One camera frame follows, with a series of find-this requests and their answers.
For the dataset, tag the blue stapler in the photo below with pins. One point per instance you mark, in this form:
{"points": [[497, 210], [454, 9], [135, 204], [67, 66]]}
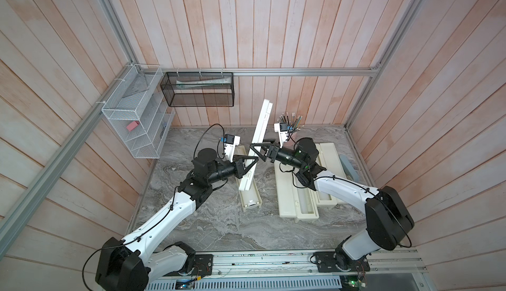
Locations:
{"points": [[348, 168]]}

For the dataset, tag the cream dispenser lid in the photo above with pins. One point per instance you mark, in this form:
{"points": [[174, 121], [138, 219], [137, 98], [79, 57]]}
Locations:
{"points": [[284, 187], [329, 158]]}

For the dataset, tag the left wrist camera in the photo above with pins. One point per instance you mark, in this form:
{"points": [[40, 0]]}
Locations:
{"points": [[230, 142]]}

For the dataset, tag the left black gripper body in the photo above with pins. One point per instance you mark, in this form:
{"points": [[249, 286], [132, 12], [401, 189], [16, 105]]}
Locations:
{"points": [[238, 162]]}

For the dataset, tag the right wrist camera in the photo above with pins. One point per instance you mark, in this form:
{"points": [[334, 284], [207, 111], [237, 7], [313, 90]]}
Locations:
{"points": [[282, 133]]}

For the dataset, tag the bundle of pencils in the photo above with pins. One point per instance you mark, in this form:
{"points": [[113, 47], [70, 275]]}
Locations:
{"points": [[289, 122]]}

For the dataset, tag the white wire shelf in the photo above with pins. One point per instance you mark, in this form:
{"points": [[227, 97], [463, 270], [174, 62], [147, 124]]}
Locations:
{"points": [[135, 96]]}

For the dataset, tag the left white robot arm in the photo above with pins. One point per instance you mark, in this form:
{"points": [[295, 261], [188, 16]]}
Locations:
{"points": [[132, 262]]}

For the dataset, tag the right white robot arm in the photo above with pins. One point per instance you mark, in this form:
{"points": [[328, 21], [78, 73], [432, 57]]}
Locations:
{"points": [[388, 221]]}

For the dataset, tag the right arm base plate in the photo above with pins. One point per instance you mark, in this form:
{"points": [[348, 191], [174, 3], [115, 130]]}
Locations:
{"points": [[332, 262]]}

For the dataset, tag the pink eraser block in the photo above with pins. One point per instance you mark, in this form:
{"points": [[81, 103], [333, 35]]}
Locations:
{"points": [[132, 125]]}

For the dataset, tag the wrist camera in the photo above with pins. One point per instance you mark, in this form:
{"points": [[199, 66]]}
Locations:
{"points": [[282, 133], [230, 142]]}

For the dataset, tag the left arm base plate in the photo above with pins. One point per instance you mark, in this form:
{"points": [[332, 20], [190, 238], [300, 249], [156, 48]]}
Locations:
{"points": [[199, 265]]}

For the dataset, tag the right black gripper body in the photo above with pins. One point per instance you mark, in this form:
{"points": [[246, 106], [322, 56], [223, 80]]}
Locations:
{"points": [[275, 153]]}

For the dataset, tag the aluminium front rail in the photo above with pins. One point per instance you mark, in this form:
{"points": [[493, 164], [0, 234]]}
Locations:
{"points": [[291, 263]]}

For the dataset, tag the black wire basket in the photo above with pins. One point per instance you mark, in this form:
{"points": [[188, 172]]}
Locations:
{"points": [[198, 89]]}

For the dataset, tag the cream dispenser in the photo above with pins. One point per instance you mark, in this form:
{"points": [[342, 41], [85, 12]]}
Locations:
{"points": [[250, 199], [305, 207]]}

